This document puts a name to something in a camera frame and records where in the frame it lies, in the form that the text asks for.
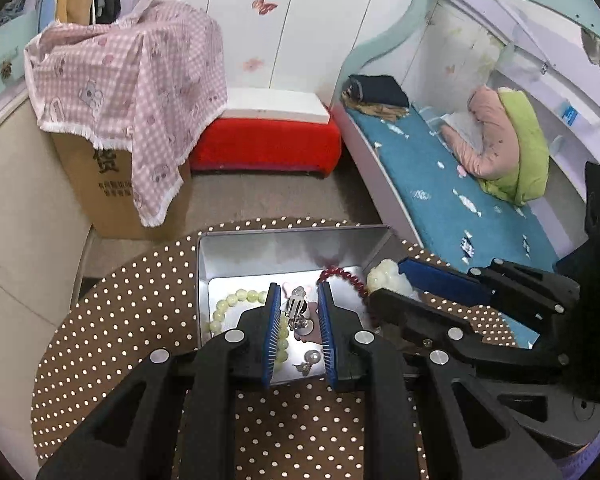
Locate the cardboard box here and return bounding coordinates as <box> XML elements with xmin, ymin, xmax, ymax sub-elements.
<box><xmin>50</xmin><ymin>130</ymin><xmax>191</xmax><ymax>241</ymax></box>

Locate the teal and white bed frame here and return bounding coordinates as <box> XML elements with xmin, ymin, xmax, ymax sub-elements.
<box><xmin>330</xmin><ymin>0</ymin><xmax>600</xmax><ymax>281</ymax></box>

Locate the green quilt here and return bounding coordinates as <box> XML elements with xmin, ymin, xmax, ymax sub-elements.
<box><xmin>480</xmin><ymin>87</ymin><xmax>551</xmax><ymax>206</ymax></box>

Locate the teal drawer unit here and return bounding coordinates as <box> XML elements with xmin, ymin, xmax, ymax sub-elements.
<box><xmin>0</xmin><ymin>10</ymin><xmax>33</xmax><ymax>106</ymax></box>

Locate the red bead bracelet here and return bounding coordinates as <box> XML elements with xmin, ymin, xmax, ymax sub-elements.
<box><xmin>317</xmin><ymin>266</ymin><xmax>370</xmax><ymax>306</ymax></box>

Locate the brown polka dot tablecloth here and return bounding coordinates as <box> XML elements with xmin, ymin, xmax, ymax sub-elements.
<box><xmin>30</xmin><ymin>217</ymin><xmax>531</xmax><ymax>480</ymax></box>

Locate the tan cloth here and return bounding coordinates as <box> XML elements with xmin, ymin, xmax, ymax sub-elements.
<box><xmin>342</xmin><ymin>87</ymin><xmax>406</xmax><ymax>123</ymax></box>

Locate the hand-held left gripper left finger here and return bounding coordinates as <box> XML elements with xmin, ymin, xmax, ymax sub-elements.
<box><xmin>35</xmin><ymin>282</ymin><xmax>283</xmax><ymax>480</ymax></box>

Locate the silver hair clip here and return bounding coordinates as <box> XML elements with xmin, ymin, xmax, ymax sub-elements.
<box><xmin>283</xmin><ymin>285</ymin><xmax>317</xmax><ymax>345</ymax></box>

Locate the black folded cloth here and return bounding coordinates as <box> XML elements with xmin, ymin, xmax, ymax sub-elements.
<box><xmin>348</xmin><ymin>75</ymin><xmax>411</xmax><ymax>109</ymax></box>

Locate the pink checked cloth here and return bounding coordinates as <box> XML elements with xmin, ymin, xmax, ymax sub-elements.
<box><xmin>24</xmin><ymin>0</ymin><xmax>229</xmax><ymax>228</ymax></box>

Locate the white flat box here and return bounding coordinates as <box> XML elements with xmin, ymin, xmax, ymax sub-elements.
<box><xmin>225</xmin><ymin>87</ymin><xmax>333</xmax><ymax>125</ymax></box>

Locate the silver clip pearl earring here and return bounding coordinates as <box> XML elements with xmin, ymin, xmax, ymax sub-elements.
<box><xmin>294</xmin><ymin>349</ymin><xmax>322</xmax><ymax>376</ymax></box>

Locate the red stool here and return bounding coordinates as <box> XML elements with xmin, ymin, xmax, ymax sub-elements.
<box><xmin>189</xmin><ymin>116</ymin><xmax>343</xmax><ymax>178</ymax></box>

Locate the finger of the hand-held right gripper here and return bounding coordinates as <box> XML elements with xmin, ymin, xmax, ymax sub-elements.
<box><xmin>397</xmin><ymin>256</ymin><xmax>581</xmax><ymax>322</ymax></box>
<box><xmin>369</xmin><ymin>287</ymin><xmax>571</xmax><ymax>369</ymax></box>

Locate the pale green bead bracelet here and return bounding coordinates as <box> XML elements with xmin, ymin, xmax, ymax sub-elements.
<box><xmin>209</xmin><ymin>287</ymin><xmax>291</xmax><ymax>365</ymax></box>

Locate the dark grey metal box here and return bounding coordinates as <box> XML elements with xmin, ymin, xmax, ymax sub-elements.
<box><xmin>196</xmin><ymin>224</ymin><xmax>416</xmax><ymax>387</ymax></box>

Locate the blue printed bed sheet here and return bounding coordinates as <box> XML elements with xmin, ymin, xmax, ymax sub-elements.
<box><xmin>347</xmin><ymin>105</ymin><xmax>561</xmax><ymax>273</ymax></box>

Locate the pink quilt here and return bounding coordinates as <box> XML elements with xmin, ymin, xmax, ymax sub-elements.
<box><xmin>440</xmin><ymin>85</ymin><xmax>523</xmax><ymax>181</ymax></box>

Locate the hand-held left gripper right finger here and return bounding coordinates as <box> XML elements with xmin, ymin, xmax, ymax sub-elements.
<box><xmin>317</xmin><ymin>281</ymin><xmax>563</xmax><ymax>480</ymax></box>

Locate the white wardrobe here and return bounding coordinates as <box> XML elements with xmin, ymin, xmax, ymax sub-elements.
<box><xmin>145</xmin><ymin>0</ymin><xmax>431</xmax><ymax>106</ymax></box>

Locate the pale green jade pendant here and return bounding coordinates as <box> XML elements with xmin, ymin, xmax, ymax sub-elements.
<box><xmin>366</xmin><ymin>258</ymin><xmax>421</xmax><ymax>301</ymax></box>

